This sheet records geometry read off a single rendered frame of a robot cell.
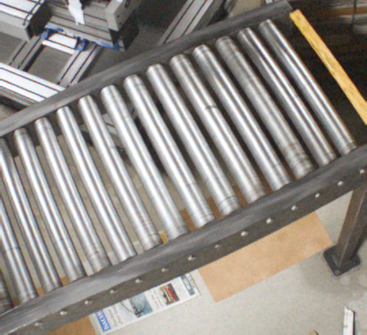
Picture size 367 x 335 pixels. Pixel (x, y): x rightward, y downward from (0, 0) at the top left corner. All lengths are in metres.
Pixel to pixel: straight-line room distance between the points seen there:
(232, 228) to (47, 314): 0.47
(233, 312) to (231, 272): 0.15
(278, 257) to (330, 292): 0.23
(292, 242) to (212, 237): 0.88
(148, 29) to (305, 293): 1.14
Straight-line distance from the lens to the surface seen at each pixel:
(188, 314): 2.31
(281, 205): 1.56
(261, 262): 2.35
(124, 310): 2.34
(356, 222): 1.99
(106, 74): 1.78
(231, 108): 1.68
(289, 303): 2.31
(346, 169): 1.61
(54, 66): 2.60
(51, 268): 1.58
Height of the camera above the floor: 2.22
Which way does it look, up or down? 61 degrees down
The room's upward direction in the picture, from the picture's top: 11 degrees counter-clockwise
